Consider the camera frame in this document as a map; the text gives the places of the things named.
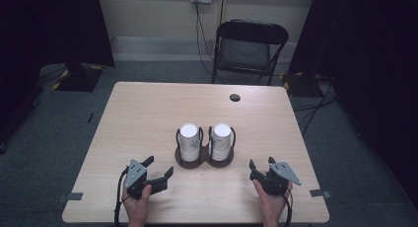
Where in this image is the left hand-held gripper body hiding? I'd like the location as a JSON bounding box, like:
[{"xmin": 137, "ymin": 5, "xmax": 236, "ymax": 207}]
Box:
[{"xmin": 123, "ymin": 159, "xmax": 150, "ymax": 200}]

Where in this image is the person's right hand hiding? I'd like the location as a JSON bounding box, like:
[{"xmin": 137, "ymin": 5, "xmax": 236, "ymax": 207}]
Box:
[{"xmin": 251, "ymin": 179, "xmax": 294, "ymax": 221}]

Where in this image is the person's left hand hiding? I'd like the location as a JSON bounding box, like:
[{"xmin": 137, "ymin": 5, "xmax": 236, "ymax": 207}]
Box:
[{"xmin": 120, "ymin": 183, "xmax": 153, "ymax": 220}]

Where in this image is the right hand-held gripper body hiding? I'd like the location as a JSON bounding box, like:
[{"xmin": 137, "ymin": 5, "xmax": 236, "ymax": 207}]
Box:
[{"xmin": 264, "ymin": 161, "xmax": 303, "ymax": 197}]

